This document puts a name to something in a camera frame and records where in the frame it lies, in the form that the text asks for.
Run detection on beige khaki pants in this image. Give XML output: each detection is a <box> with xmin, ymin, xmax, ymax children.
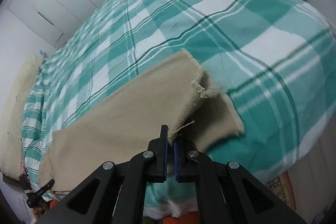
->
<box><xmin>38</xmin><ymin>50</ymin><xmax>244</xmax><ymax>193</ymax></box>

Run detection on person's hand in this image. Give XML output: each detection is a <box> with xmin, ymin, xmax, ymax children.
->
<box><xmin>32</xmin><ymin>200</ymin><xmax>58</xmax><ymax>219</ymax></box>

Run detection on orange patterned rug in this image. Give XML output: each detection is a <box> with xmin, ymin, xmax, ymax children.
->
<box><xmin>266</xmin><ymin>171</ymin><xmax>297</xmax><ymax>211</ymax></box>

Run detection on cream padded headboard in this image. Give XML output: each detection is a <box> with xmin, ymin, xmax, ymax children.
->
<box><xmin>1</xmin><ymin>55</ymin><xmax>43</xmax><ymax>180</ymax></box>

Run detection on teal white plaid bedspread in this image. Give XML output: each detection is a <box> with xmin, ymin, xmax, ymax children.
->
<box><xmin>20</xmin><ymin>0</ymin><xmax>336</xmax><ymax>219</ymax></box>

